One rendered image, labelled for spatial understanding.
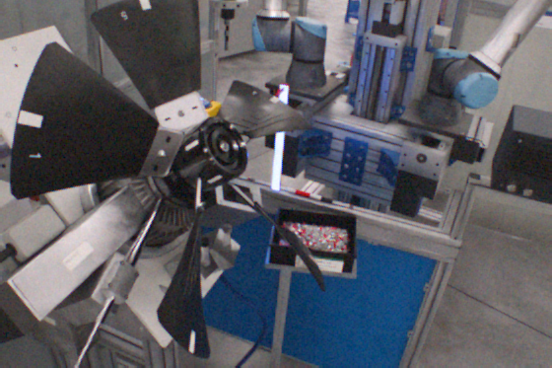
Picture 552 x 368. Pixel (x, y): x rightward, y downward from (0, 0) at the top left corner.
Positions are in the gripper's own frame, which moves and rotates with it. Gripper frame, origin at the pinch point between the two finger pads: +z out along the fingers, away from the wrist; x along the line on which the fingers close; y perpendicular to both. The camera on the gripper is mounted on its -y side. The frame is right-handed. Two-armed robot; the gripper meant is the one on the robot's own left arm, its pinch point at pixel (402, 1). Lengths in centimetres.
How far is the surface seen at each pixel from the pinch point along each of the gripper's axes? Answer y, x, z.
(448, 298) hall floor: 59, -44, 143
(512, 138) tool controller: -21.1, -32.6, 22.6
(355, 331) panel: -15, -8, 105
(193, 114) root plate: -56, 28, 18
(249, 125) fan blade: -43, 22, 24
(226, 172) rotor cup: -64, 17, 23
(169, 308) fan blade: -90, 13, 30
